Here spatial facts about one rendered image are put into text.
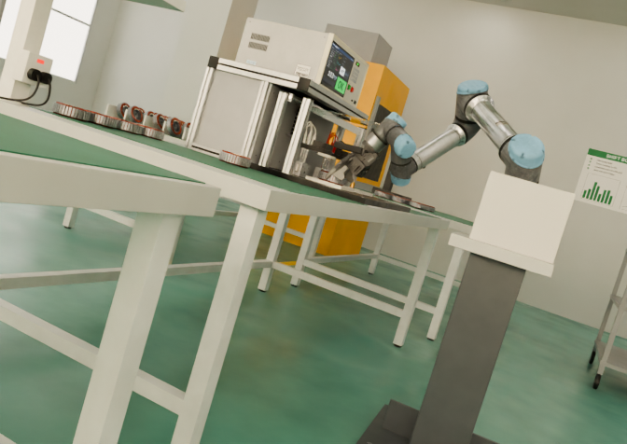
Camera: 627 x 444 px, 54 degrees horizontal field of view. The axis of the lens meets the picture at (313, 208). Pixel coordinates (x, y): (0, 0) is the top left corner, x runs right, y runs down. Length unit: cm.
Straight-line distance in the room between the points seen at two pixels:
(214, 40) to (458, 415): 497
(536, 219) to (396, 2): 654
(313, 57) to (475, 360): 124
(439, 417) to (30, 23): 175
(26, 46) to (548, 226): 165
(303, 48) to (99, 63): 814
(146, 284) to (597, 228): 679
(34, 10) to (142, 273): 119
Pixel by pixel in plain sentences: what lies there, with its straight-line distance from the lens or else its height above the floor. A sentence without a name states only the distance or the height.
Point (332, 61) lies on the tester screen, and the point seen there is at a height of 123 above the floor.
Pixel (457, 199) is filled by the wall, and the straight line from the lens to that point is 764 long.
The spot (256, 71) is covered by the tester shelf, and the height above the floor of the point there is 110.
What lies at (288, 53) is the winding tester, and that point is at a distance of 244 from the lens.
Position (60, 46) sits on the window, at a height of 141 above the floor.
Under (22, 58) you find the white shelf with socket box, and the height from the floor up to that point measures 88.
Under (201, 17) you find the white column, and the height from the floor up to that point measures 193.
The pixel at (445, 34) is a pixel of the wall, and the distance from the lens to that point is 806.
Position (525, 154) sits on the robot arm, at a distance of 211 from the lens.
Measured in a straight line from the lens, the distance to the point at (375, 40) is 651.
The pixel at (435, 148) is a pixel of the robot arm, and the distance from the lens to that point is 238.
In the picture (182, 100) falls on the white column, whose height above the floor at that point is 107.
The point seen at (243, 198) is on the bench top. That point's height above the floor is 71.
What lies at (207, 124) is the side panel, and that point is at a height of 86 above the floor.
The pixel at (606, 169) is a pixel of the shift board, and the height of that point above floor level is 172.
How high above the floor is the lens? 83
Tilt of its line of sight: 4 degrees down
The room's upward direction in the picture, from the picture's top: 17 degrees clockwise
